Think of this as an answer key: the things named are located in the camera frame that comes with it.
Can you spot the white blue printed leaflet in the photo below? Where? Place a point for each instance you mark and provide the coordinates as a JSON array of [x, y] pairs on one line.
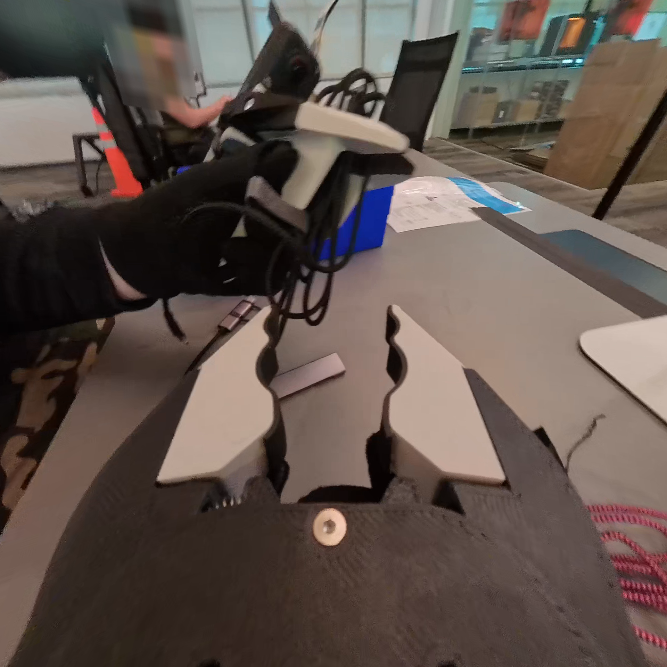
[[427, 208]]

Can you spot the person's camouflage pants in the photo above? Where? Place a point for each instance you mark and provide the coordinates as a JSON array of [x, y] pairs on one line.
[[41, 396]]

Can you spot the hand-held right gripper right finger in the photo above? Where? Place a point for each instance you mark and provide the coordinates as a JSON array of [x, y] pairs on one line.
[[443, 417]]

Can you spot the grey usb hub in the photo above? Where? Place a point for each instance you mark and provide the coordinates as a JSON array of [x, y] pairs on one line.
[[312, 372]]

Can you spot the white tablet stand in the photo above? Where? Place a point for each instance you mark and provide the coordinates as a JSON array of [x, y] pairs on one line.
[[635, 354]]

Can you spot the person's left forearm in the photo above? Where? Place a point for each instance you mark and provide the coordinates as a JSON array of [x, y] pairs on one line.
[[52, 260]]

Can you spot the orange hooded printer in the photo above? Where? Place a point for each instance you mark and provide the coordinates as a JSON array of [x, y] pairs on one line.
[[630, 15], [526, 21]]

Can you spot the large cardboard box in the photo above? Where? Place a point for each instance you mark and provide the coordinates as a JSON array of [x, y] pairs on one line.
[[599, 114]]

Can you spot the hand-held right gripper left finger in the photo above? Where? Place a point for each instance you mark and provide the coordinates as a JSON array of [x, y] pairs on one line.
[[219, 417]]

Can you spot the grey usb adapter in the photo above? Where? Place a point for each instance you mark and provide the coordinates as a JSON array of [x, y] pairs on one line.
[[237, 318]]

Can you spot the dark loose thread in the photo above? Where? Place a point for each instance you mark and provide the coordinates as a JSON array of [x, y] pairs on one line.
[[583, 435]]

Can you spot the orange traffic cone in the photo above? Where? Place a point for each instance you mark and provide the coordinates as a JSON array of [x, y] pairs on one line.
[[122, 172]]

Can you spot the blue plastic bin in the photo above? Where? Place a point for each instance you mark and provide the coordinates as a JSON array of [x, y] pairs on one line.
[[372, 224]]

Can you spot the black pole stand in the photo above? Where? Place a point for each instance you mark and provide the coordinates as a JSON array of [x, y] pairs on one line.
[[625, 172]]

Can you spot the person's left hand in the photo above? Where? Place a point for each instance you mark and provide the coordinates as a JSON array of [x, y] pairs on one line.
[[182, 234]]

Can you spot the black mesh office chair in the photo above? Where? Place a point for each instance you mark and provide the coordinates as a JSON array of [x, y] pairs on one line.
[[417, 88]]

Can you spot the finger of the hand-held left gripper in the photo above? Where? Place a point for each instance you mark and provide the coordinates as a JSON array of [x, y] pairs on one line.
[[349, 127]]

